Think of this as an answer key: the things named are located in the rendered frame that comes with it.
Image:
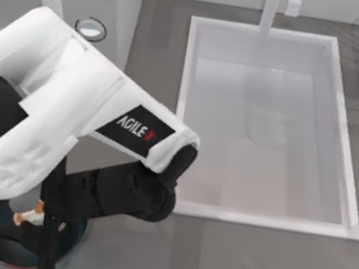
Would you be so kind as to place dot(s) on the small white and orange object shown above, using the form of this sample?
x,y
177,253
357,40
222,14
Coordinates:
x,y
29,215

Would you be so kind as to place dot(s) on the dark teal bowl red rim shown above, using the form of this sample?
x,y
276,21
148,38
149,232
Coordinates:
x,y
71,233

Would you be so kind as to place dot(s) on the white cabinet block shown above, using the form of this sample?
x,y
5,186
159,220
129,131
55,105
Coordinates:
x,y
127,15

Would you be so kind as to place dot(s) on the white sink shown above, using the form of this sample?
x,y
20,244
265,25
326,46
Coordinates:
x,y
267,137

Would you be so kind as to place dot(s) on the white wall socket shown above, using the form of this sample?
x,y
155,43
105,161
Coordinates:
x,y
292,7

